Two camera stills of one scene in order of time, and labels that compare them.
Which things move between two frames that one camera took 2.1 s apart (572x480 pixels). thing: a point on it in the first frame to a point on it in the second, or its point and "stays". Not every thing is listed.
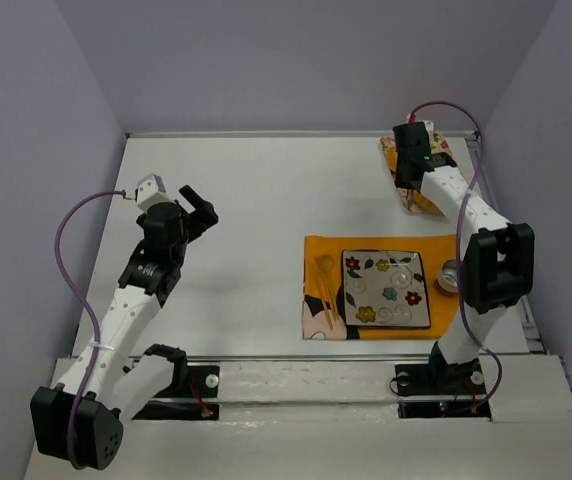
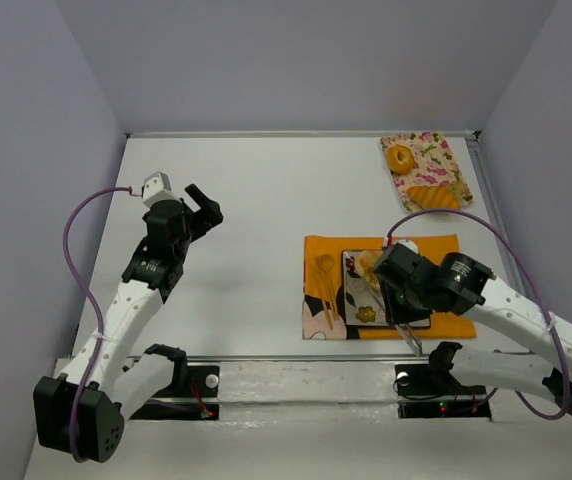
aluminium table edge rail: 458,134 stays
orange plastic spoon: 326,263 stays
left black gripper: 198,214 stays
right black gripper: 411,176 to 401,304
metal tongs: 409,204 to 403,329
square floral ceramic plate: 384,288 stays
